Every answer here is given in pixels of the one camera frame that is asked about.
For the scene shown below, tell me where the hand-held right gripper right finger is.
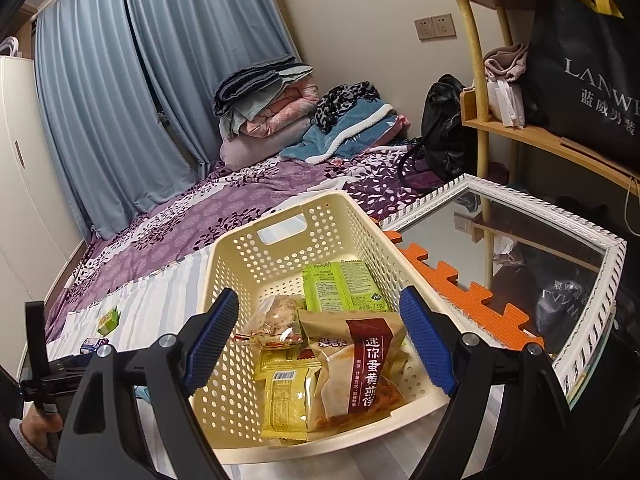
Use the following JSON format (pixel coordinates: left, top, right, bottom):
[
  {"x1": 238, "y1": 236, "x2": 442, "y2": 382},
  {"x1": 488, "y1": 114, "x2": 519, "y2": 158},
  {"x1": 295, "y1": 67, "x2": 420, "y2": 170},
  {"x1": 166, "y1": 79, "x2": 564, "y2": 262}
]
[{"x1": 398, "y1": 285, "x2": 583, "y2": 480}]

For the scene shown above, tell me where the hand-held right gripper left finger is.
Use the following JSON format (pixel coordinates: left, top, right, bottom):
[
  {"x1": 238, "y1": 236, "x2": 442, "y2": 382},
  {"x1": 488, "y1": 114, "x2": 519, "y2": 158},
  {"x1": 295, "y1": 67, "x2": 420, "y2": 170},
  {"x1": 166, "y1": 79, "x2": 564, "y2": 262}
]
[{"x1": 55, "y1": 287, "x2": 241, "y2": 480}]

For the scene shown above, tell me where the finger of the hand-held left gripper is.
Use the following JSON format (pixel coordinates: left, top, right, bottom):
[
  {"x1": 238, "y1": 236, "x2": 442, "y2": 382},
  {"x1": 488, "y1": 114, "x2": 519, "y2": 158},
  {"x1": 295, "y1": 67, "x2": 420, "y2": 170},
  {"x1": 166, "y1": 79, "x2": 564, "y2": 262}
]
[{"x1": 60, "y1": 354, "x2": 102, "y2": 375}]

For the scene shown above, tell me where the clear bag of crackers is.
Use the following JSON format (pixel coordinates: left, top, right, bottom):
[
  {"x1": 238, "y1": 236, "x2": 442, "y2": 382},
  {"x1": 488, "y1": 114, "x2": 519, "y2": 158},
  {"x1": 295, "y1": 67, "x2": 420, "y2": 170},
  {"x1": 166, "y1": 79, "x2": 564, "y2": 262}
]
[{"x1": 230, "y1": 294, "x2": 307, "y2": 350}]

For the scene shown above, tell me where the cream perforated plastic basket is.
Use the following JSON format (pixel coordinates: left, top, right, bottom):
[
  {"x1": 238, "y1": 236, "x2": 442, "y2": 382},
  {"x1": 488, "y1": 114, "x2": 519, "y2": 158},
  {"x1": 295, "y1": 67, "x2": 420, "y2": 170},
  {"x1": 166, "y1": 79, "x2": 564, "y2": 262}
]
[{"x1": 189, "y1": 191, "x2": 451, "y2": 465}]

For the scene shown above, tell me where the brown orange snack bag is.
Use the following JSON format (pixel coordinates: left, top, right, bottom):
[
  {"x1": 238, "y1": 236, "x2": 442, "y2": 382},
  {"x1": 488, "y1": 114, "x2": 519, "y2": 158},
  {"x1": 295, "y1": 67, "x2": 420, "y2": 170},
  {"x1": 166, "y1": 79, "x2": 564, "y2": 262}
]
[{"x1": 298, "y1": 308, "x2": 409, "y2": 434}]

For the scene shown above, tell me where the large green snack packet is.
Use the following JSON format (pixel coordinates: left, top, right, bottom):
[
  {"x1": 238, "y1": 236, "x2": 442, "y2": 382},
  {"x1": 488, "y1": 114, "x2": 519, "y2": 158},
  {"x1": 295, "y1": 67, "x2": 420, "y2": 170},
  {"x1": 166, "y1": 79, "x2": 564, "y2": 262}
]
[{"x1": 303, "y1": 260, "x2": 399, "y2": 314}]

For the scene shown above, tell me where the large yellow snack packet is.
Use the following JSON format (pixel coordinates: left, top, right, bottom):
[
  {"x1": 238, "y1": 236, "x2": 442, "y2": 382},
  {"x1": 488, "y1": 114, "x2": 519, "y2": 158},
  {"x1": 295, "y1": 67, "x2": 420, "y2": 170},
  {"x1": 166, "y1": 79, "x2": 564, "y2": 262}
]
[{"x1": 259, "y1": 366, "x2": 324, "y2": 442}]

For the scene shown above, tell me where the person's left forearm fuzzy sleeve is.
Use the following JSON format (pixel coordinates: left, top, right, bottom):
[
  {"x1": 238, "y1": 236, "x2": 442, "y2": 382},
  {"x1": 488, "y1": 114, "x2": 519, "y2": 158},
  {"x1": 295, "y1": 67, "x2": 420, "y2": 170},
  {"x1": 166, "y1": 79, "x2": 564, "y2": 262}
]
[{"x1": 7, "y1": 417, "x2": 57, "y2": 480}]

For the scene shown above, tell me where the person's left hand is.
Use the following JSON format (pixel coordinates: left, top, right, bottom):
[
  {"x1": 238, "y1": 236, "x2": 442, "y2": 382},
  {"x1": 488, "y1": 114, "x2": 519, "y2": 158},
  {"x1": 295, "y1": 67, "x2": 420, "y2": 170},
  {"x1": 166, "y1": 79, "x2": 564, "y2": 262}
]
[{"x1": 22, "y1": 402, "x2": 65, "y2": 462}]

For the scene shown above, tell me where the small green snack packet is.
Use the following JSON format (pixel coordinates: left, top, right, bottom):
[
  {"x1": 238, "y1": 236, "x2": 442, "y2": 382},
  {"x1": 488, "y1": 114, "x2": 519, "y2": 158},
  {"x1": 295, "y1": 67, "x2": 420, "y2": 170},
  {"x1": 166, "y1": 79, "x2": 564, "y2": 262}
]
[{"x1": 96, "y1": 308, "x2": 122, "y2": 336}]

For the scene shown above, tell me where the orange foam puzzle mat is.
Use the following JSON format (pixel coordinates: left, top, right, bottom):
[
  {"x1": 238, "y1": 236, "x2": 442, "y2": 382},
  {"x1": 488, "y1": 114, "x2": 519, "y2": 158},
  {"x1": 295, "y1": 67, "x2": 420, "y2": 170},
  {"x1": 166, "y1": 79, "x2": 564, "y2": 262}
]
[{"x1": 382, "y1": 229, "x2": 546, "y2": 357}]

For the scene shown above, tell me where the striped bed sheet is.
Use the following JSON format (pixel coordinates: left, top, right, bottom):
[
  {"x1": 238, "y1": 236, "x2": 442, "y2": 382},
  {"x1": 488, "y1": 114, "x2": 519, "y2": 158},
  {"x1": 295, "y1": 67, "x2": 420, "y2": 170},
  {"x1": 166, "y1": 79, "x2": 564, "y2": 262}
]
[{"x1": 45, "y1": 249, "x2": 501, "y2": 480}]

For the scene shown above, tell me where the purple floral bed sheet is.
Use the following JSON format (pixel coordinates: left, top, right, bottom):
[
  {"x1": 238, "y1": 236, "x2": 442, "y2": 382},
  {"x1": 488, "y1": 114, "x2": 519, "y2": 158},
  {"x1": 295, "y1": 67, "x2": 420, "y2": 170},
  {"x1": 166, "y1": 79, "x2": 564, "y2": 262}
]
[{"x1": 45, "y1": 154, "x2": 452, "y2": 347}]

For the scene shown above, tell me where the white wardrobe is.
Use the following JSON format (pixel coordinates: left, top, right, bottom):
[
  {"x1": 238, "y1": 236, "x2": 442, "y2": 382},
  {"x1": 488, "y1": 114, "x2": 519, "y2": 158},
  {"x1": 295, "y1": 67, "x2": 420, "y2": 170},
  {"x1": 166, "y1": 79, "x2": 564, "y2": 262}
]
[{"x1": 0, "y1": 55, "x2": 95, "y2": 378}]

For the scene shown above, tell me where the white framed mirror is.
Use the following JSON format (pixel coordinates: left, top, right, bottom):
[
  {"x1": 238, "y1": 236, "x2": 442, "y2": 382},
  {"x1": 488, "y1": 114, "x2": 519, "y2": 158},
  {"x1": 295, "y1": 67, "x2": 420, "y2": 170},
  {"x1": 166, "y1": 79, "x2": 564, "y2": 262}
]
[{"x1": 377, "y1": 173, "x2": 628, "y2": 407}]

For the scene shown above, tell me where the black handbag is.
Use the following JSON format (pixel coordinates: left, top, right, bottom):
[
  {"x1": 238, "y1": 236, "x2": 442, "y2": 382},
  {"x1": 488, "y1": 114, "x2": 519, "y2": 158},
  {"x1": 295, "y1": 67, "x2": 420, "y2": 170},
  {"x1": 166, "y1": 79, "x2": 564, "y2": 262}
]
[{"x1": 397, "y1": 73, "x2": 482, "y2": 194}]

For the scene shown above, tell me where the blue fleece blanket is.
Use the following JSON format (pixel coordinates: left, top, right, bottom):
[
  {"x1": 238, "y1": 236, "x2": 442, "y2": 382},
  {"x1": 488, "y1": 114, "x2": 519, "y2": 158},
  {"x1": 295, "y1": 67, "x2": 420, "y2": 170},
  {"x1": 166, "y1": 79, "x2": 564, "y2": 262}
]
[{"x1": 278, "y1": 97, "x2": 402, "y2": 166}]

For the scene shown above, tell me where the light green folded blanket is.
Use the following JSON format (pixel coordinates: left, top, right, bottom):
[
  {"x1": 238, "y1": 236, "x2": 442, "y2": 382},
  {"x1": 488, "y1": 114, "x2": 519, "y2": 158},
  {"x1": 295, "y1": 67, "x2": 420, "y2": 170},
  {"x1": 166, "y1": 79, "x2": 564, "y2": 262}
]
[{"x1": 219, "y1": 77, "x2": 301, "y2": 139}]

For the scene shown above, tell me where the wooden corner shelf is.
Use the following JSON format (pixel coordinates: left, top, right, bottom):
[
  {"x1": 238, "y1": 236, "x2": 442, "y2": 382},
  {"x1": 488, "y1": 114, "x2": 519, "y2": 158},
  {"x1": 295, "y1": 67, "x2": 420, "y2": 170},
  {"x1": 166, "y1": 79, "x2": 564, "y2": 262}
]
[{"x1": 427, "y1": 0, "x2": 640, "y2": 273}]

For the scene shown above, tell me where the pink floral folded quilt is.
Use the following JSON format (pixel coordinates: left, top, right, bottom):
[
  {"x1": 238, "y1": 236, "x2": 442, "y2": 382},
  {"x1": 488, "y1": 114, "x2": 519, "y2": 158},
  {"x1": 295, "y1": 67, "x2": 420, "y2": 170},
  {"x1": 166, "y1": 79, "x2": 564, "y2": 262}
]
[{"x1": 240, "y1": 79, "x2": 321, "y2": 137}]

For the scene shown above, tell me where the white paper bag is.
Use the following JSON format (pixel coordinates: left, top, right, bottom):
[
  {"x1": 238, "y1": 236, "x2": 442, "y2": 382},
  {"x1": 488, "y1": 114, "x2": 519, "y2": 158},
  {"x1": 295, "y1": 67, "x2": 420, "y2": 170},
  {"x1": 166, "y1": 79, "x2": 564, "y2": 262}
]
[{"x1": 487, "y1": 77, "x2": 527, "y2": 129}]

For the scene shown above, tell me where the leopard print cloth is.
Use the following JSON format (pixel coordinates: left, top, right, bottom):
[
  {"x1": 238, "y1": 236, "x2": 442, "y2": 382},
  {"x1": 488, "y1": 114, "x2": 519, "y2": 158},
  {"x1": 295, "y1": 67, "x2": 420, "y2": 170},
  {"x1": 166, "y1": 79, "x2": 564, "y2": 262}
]
[{"x1": 313, "y1": 81, "x2": 384, "y2": 134}]

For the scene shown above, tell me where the dark grey folded blanket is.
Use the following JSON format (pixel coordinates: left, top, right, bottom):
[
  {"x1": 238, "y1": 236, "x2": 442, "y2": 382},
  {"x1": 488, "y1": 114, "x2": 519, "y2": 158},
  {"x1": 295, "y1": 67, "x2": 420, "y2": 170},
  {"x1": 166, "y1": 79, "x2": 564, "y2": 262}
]
[{"x1": 213, "y1": 54, "x2": 314, "y2": 116}]

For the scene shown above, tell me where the pink cloth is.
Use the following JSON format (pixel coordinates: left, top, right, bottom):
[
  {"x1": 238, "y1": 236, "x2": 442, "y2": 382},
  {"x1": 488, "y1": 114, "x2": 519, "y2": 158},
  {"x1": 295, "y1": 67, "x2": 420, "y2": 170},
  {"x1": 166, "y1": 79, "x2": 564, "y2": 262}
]
[{"x1": 482, "y1": 42, "x2": 530, "y2": 81}]

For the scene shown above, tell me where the black shopping bag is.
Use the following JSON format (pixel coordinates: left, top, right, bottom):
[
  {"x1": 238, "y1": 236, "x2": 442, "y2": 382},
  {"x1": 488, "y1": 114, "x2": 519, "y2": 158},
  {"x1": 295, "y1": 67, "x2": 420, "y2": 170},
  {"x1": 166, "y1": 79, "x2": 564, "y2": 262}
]
[{"x1": 519, "y1": 0, "x2": 640, "y2": 150}]

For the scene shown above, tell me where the beige wall socket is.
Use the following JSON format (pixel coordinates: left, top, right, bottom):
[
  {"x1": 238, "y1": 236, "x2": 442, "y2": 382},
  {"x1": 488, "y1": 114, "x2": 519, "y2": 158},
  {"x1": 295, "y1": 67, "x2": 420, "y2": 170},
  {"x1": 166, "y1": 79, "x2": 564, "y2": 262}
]
[
  {"x1": 431, "y1": 13, "x2": 457, "y2": 39},
  {"x1": 413, "y1": 16, "x2": 437, "y2": 42}
]

